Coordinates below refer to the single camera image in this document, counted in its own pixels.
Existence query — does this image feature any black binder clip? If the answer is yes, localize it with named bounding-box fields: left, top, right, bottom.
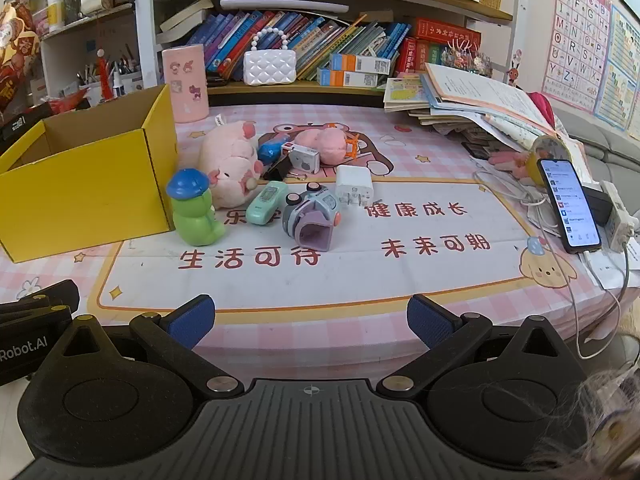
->
left=262, top=155, right=308, bottom=182

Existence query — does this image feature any pink beaded crown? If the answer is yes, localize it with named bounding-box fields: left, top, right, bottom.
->
left=447, top=37, right=493, bottom=78

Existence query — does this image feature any slim red book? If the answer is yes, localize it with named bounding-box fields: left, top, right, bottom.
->
left=399, top=37, right=420, bottom=79

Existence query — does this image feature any beige fluffy sleeve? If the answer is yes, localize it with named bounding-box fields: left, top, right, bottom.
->
left=525, top=370, right=640, bottom=480

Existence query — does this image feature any row of colourful books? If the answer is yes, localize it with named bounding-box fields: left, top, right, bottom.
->
left=187, top=10, right=416, bottom=83

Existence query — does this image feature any white shelf unit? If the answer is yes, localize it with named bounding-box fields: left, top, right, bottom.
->
left=37, top=0, right=161, bottom=106

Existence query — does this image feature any orange white carton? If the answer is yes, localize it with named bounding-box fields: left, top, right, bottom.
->
left=316, top=69, right=388, bottom=88
left=330, top=53, right=392, bottom=73

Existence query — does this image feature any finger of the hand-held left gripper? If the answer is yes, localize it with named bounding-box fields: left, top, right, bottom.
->
left=0, top=300, right=73, bottom=323
left=15, top=280, right=81, bottom=311

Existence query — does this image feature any blue plastic toy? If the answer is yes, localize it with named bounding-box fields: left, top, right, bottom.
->
left=257, top=135, right=291, bottom=163

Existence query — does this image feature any white quilted pearl handbag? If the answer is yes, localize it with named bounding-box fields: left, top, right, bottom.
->
left=243, top=29, right=297, bottom=86

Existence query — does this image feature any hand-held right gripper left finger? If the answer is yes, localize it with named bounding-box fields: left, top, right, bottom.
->
left=55, top=294, right=247, bottom=401

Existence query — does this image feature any green frog toy blue cap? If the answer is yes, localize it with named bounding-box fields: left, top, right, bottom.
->
left=166, top=168, right=227, bottom=247

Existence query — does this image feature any thick red book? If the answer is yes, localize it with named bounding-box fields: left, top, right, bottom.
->
left=410, top=16, right=483, bottom=48

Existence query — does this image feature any grey sofa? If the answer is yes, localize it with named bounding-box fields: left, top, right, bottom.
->
left=565, top=120, right=640, bottom=201

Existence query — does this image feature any pink pig plush toy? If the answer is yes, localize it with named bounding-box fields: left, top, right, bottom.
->
left=199, top=120, right=266, bottom=210

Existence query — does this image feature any white jar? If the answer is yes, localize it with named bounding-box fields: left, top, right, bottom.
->
left=46, top=0, right=67, bottom=32

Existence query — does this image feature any pink plush orange hair clip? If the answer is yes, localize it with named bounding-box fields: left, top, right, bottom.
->
left=292, top=127, right=361, bottom=166

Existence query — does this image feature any white charger plug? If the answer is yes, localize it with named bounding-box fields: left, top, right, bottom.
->
left=335, top=165, right=375, bottom=208

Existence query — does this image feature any small white box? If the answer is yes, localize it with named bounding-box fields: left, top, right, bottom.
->
left=281, top=142, right=322, bottom=175

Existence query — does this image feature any mint green handheld device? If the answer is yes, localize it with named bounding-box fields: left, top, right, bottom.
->
left=245, top=181, right=289, bottom=226

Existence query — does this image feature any yellow cardboard box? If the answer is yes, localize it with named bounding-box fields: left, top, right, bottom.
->
left=0, top=84, right=180, bottom=264

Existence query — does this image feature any red printed bag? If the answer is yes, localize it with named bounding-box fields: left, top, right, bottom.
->
left=0, top=0, right=43, bottom=116

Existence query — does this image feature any black box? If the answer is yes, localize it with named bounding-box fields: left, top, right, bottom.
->
left=0, top=105, right=56, bottom=141

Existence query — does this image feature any yellow round object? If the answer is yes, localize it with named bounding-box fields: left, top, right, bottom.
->
left=530, top=135, right=576, bottom=186

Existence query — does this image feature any pen holder with pens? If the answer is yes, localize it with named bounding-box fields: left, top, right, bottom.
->
left=75, top=42, right=146, bottom=101

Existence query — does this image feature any black smartphone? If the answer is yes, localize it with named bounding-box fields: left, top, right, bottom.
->
left=536, top=157, right=602, bottom=254

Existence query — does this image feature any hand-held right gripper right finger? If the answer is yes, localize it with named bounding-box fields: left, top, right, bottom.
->
left=376, top=294, right=588, bottom=401

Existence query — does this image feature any pile of books and papers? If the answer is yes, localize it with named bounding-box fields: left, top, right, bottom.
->
left=382, top=62, right=591, bottom=171

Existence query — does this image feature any blue bordered wall poster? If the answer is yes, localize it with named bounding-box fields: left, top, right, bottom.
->
left=594, top=5, right=640, bottom=133

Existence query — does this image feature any pink cylinder container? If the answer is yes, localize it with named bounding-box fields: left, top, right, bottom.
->
left=161, top=44, right=210, bottom=124

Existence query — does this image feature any black power adapter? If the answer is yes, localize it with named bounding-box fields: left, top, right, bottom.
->
left=582, top=185, right=613, bottom=226

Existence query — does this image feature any alphabet wall poster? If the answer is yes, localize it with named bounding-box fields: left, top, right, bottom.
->
left=541, top=0, right=613, bottom=113

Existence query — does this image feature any pink checked printed desk mat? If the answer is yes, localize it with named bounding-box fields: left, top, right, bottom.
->
left=0, top=105, right=636, bottom=356

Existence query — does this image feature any white power strip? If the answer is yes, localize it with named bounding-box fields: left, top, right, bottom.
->
left=600, top=180, right=636, bottom=251

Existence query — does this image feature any grey purple toy camera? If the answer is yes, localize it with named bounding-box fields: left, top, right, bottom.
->
left=281, top=181, right=343, bottom=253

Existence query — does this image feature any white cable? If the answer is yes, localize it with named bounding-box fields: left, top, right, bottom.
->
left=472, top=170, right=631, bottom=361

